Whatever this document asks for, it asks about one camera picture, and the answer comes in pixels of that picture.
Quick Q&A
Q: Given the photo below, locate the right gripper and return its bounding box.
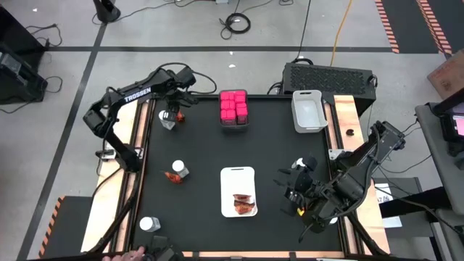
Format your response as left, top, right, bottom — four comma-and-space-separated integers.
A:
276, 157, 337, 233

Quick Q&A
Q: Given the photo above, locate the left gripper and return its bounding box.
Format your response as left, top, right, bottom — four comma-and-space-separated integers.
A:
161, 86, 201, 123

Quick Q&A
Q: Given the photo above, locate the white plastic bin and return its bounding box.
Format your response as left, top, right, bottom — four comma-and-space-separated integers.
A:
220, 166, 260, 219

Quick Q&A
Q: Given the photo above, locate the dark grey plastic bin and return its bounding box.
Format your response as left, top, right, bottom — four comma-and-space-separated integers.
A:
218, 89, 250, 128

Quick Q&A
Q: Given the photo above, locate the black table mat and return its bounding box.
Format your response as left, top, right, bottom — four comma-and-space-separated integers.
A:
130, 96, 344, 254

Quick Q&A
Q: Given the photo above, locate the light grey plastic bin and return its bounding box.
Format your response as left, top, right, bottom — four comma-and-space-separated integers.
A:
291, 89, 329, 134

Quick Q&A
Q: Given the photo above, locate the silver clamp with black knob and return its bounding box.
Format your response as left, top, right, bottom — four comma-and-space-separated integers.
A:
95, 147, 117, 161

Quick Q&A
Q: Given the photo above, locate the white paper sheet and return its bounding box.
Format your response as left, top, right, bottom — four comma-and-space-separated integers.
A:
374, 183, 403, 229

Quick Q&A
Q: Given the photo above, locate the black perforated computer case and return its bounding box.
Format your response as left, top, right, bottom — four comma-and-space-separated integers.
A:
281, 62, 378, 117

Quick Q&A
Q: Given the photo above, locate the black stand base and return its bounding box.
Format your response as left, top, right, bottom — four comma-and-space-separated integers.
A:
92, 0, 122, 25

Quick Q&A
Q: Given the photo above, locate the black metal bar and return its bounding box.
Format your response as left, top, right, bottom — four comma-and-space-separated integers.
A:
378, 186, 450, 218

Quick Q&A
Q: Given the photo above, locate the grey metal cart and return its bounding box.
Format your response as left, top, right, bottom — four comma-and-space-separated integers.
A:
415, 101, 464, 261

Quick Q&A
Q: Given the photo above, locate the person's hand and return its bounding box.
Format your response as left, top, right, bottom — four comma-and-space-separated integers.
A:
102, 245, 146, 261

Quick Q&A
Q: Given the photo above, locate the black case with grey latch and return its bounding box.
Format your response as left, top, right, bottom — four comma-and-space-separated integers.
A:
0, 42, 49, 106

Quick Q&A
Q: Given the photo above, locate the black mat with orange stripes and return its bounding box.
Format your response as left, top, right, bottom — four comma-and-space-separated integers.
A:
374, 0, 464, 56
38, 195, 94, 260

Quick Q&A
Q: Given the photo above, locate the black device with pink screen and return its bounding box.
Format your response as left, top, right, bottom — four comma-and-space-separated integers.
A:
433, 96, 464, 160

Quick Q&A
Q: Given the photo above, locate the black equipment case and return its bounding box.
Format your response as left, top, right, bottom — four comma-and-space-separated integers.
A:
0, 5, 46, 51

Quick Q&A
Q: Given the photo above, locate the brown cardboard box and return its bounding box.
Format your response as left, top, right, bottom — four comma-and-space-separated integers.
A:
426, 49, 464, 101

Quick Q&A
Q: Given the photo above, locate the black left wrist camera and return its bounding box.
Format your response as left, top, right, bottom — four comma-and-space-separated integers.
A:
175, 66, 199, 87

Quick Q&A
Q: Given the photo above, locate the coiled black cable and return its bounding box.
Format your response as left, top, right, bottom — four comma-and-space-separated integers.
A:
218, 12, 252, 41

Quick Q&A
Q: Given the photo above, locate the black leader arm handle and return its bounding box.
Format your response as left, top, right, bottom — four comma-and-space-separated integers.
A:
143, 235, 186, 261

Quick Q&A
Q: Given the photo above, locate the black hanging cable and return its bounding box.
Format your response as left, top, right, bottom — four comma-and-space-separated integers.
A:
291, 0, 312, 66

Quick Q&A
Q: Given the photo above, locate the yellow hanging cable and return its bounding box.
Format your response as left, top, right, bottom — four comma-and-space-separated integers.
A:
329, 0, 355, 67

